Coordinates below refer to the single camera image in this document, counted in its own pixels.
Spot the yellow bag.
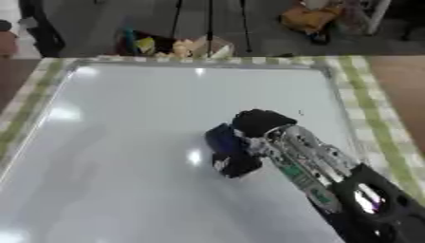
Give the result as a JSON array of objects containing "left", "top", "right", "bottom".
[{"left": 277, "top": 2, "right": 345, "bottom": 34}]

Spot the black tripod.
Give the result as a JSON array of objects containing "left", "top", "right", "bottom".
[{"left": 167, "top": 0, "right": 256, "bottom": 59}]

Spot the person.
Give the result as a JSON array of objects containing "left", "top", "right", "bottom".
[{"left": 16, "top": 0, "right": 68, "bottom": 59}]

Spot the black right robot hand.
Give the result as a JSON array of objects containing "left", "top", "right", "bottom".
[{"left": 212, "top": 108, "right": 299, "bottom": 179}]

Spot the white post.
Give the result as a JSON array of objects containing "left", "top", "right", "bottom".
[{"left": 363, "top": 0, "right": 394, "bottom": 36}]

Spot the white whiteboard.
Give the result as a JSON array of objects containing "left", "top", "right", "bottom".
[{"left": 0, "top": 60, "right": 372, "bottom": 243}]

